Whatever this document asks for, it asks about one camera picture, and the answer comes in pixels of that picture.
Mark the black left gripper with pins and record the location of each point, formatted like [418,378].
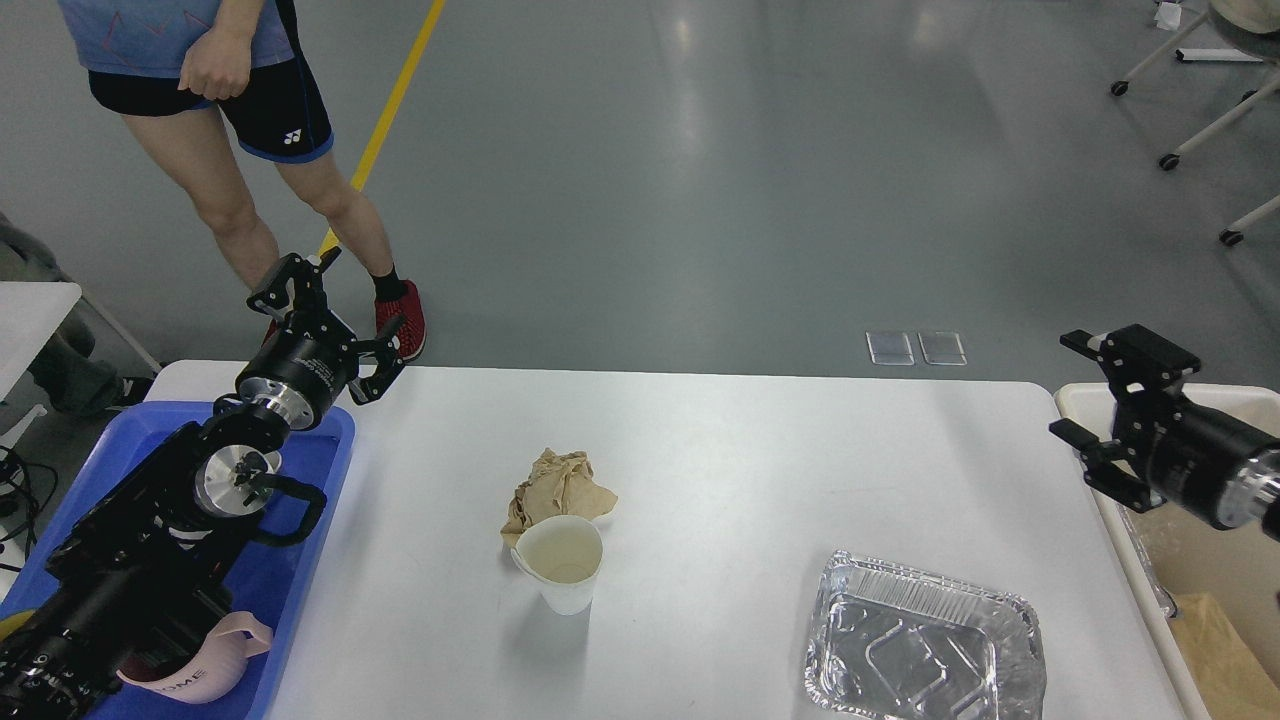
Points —
[312,355]

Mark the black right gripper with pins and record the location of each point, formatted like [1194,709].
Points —
[1216,467]

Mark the brown paper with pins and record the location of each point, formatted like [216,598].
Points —
[1230,680]
[557,485]

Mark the white paper cup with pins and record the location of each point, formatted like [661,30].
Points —
[563,556]

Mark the aluminium foil tray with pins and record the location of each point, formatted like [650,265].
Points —
[887,641]

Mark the pink mug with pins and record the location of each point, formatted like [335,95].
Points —
[214,670]

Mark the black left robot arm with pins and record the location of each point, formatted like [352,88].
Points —
[141,575]

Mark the beige plastic bin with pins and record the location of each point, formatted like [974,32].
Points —
[1166,552]

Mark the clear floor plate right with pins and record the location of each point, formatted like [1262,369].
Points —
[942,348]

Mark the clear floor plate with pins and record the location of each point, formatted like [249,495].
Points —
[942,348]
[890,348]

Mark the rolling chair base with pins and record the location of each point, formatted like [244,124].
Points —
[1231,40]

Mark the clear floor plate left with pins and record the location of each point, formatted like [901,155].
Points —
[890,348]

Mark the blue plastic bin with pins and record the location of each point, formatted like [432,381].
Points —
[271,583]

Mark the brown paper in bin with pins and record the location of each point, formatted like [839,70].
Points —
[1230,680]

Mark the standing person in shorts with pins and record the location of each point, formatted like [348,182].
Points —
[194,79]

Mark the white side table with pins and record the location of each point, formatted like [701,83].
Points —
[31,312]

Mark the dark blue yellow mug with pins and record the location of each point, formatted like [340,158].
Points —
[9,626]

